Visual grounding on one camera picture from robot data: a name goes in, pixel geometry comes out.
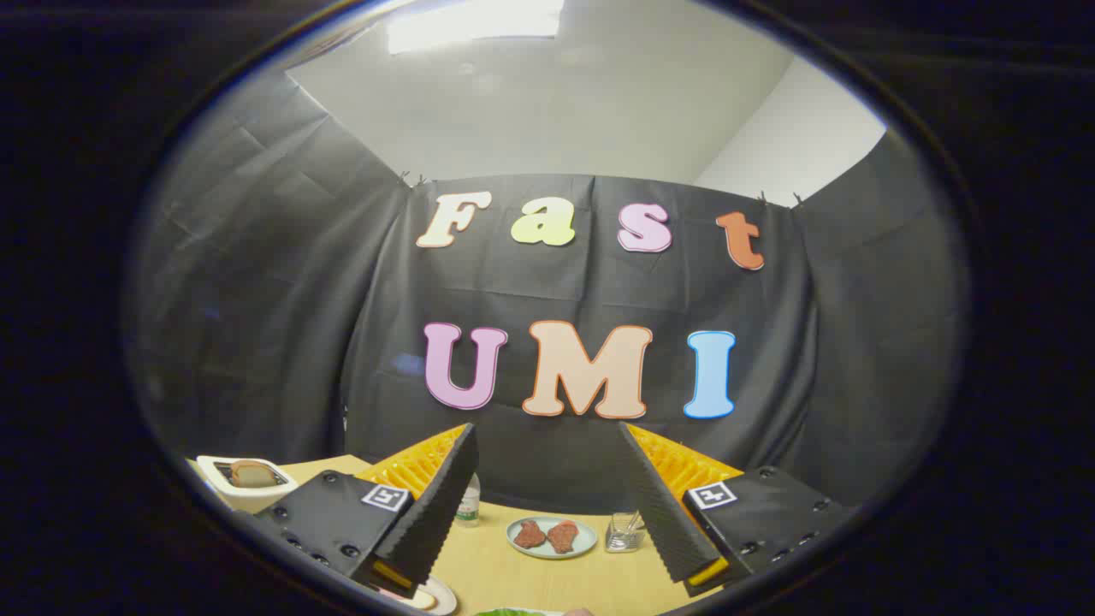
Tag clear glass cup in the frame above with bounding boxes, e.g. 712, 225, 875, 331
605, 511, 647, 554

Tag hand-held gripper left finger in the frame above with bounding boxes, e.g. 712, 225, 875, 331
255, 422, 481, 600

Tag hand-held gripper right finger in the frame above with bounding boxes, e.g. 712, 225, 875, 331
618, 421, 858, 598

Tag clear water bottle green cap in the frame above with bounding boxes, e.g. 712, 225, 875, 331
455, 472, 482, 527

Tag bread slice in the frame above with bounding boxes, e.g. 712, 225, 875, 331
229, 460, 279, 489

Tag white plate orange rim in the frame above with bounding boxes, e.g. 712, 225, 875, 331
376, 576, 459, 616

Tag ceiling light panel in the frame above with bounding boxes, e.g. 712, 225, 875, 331
385, 0, 565, 55

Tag white toaster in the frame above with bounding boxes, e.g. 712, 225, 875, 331
196, 455, 300, 514

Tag light blue plate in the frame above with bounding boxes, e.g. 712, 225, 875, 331
506, 516, 599, 560

